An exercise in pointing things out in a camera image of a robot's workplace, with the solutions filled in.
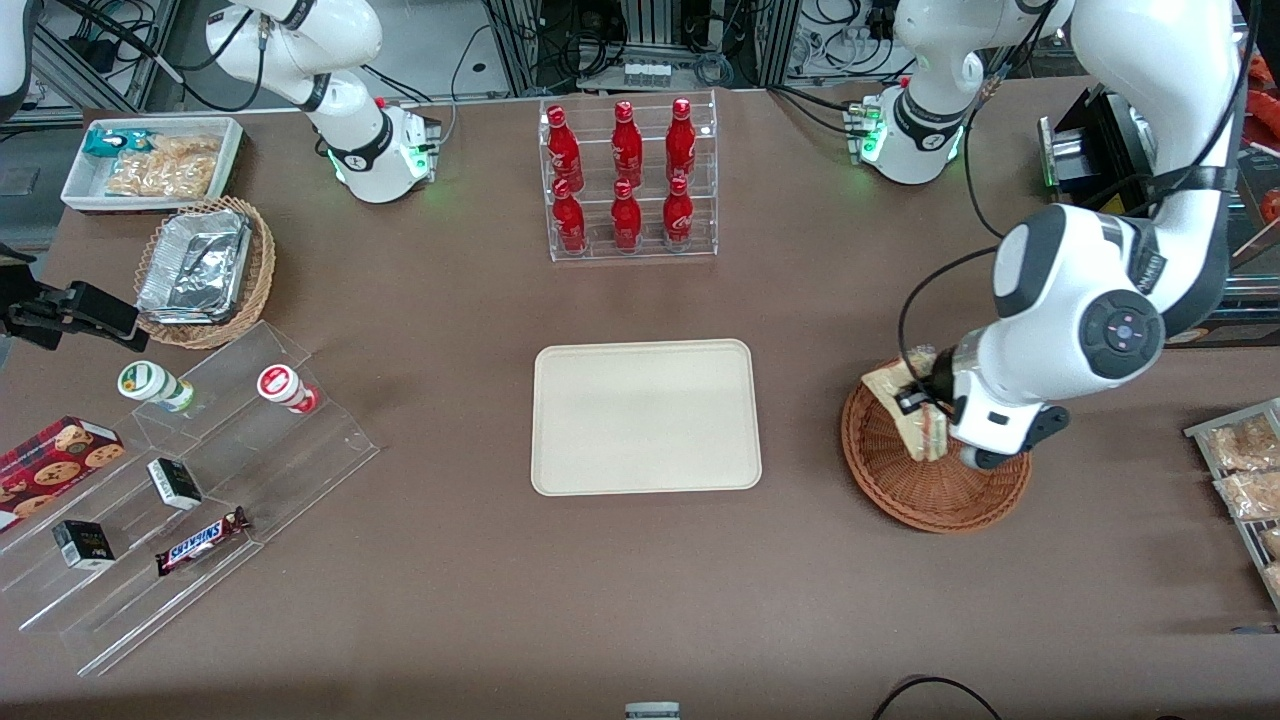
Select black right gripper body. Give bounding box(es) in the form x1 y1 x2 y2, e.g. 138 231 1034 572
0 246 47 347

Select clear bag of crackers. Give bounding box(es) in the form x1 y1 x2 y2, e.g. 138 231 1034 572
104 134 223 199

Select red soda bottle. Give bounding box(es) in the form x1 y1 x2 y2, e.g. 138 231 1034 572
551 178 589 255
610 179 643 252
665 97 698 183
611 100 645 188
662 176 695 247
547 104 585 193

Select white plastic snack bin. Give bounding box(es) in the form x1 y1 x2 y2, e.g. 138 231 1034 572
61 116 245 214

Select small black box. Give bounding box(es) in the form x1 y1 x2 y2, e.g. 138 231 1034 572
51 519 117 572
146 457 204 512

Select clear acrylic stepped shelf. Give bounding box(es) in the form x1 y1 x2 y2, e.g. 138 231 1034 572
0 320 382 678

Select triangle sandwich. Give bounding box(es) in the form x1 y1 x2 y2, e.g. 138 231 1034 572
861 344 951 464

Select stacked aluminium foil containers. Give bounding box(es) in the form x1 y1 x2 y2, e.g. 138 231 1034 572
136 208 252 326

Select red cookie box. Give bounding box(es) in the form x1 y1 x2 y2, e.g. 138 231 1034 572
0 416 127 533

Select beige plastic tray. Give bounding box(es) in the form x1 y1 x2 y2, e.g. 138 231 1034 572
530 338 764 498

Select black machine box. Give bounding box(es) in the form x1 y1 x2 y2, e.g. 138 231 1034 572
1038 84 1280 349

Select grey wire rack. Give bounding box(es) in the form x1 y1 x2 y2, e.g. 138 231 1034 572
1184 397 1280 613

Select oval wicker basket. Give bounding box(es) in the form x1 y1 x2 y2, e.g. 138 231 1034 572
132 195 277 350

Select clear acrylic bottle rack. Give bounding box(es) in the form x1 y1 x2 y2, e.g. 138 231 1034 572
539 89 719 264

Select black floor cable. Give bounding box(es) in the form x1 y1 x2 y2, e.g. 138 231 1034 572
868 676 1004 720

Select red lid yogurt cup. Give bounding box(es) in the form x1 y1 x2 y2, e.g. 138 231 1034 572
255 363 320 416

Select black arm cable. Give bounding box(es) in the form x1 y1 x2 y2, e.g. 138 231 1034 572
897 244 1003 393

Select round brown wicker basket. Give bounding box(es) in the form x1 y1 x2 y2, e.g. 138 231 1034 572
840 355 1033 534

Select Snickers chocolate bar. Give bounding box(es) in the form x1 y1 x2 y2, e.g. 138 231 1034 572
154 506 252 577

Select teal snack packet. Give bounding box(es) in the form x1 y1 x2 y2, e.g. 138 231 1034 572
83 128 158 159

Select green lid yogurt cup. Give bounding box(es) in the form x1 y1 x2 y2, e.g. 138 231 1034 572
117 360 197 414

